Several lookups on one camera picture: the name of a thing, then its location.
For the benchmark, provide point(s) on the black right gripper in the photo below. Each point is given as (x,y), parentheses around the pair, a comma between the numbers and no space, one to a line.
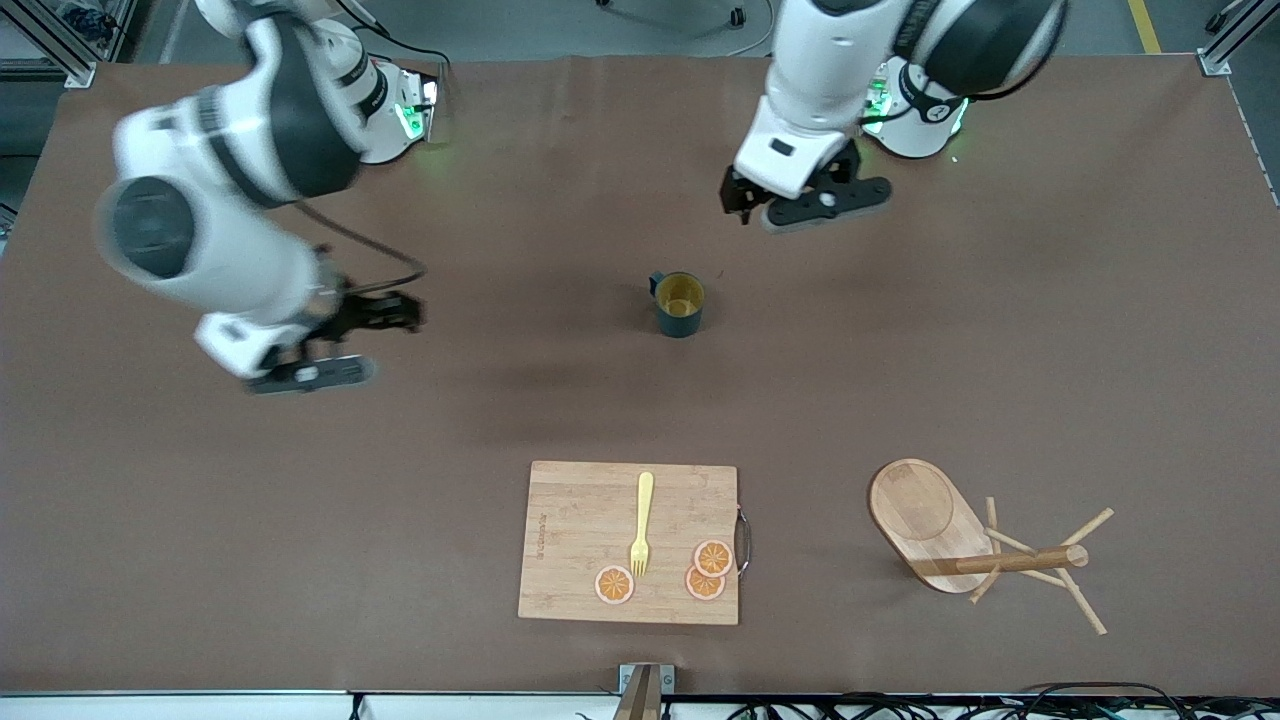
(362,312)

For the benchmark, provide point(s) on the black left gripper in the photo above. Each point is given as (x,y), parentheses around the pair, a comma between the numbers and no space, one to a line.
(737,195)

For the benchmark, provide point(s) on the teal cup yellow inside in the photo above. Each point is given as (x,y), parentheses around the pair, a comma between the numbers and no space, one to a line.
(680,320)

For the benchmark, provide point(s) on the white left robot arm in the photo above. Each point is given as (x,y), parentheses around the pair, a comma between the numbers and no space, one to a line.
(820,60)

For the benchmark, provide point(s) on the wooden mug tree rack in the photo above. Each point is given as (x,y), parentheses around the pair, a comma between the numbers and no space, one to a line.
(920,510)

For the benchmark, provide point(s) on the wooden cutting board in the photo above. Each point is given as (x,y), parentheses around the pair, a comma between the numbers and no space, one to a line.
(580,540)

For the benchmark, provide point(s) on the yellow plastic fork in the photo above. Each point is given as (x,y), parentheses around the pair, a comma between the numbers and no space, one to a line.
(645,500)

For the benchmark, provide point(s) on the orange slice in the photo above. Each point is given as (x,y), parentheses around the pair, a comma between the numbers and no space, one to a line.
(700,588)
(614,585)
(713,558)

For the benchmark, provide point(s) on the metal table edge bracket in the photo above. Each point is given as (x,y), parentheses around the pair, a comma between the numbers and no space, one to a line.
(645,690)

